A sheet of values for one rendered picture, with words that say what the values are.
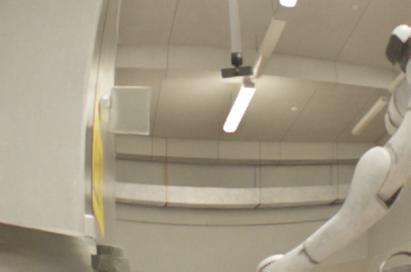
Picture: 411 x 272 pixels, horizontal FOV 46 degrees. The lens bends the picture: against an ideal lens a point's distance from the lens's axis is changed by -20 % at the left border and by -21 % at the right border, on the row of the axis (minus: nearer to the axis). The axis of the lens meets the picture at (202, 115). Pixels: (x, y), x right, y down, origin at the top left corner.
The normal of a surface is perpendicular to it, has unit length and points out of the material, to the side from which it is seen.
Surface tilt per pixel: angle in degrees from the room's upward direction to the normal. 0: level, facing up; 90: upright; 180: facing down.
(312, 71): 90
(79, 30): 90
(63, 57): 90
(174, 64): 90
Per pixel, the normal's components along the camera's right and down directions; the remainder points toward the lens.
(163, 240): 0.14, -0.38
